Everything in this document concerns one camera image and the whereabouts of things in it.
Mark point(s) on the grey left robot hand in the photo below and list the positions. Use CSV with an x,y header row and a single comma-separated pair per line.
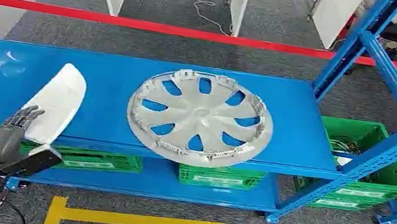
x,y
1,143

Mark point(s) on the white curved plastic part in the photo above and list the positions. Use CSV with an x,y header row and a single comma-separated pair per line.
x,y
57,102

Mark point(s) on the green plastic crate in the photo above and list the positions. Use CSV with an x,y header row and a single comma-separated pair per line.
x,y
219,180
104,161
386,181

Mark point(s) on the blue metal shelf rack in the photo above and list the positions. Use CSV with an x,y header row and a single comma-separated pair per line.
x,y
105,82

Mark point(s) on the red barrier tape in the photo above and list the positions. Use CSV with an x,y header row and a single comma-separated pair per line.
x,y
156,27

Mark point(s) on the silver plastic wheel hubcap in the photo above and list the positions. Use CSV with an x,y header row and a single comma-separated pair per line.
x,y
201,119

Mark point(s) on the white desk panel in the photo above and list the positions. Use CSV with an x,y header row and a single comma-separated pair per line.
x,y
333,16

